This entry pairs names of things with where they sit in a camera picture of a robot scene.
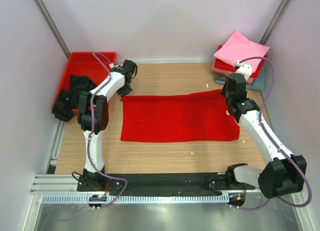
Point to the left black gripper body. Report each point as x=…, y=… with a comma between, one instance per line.
x=125, y=90

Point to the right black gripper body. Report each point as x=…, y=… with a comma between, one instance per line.
x=227, y=96

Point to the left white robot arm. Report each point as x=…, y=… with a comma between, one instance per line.
x=93, y=118

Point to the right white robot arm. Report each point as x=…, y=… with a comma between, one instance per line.
x=283, y=173

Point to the folded grey t shirt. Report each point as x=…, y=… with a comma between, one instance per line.
x=257, y=84

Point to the folded salmon t shirt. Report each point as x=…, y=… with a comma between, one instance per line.
x=224, y=72

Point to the folded pink t shirt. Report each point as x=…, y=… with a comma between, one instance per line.
x=238, y=48

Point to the red plastic bin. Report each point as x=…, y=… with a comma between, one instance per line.
x=93, y=65

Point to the black t shirt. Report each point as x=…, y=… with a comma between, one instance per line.
x=68, y=100

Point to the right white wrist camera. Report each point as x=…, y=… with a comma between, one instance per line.
x=244, y=69

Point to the right aluminium frame post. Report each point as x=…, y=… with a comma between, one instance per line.
x=279, y=12

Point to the aluminium frame post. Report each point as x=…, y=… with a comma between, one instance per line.
x=279, y=12
x=52, y=26

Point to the left aluminium frame post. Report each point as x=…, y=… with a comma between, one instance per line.
x=52, y=26

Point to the white slotted cable duct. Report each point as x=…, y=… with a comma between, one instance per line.
x=98, y=199

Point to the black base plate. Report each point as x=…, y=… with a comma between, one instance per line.
x=162, y=184

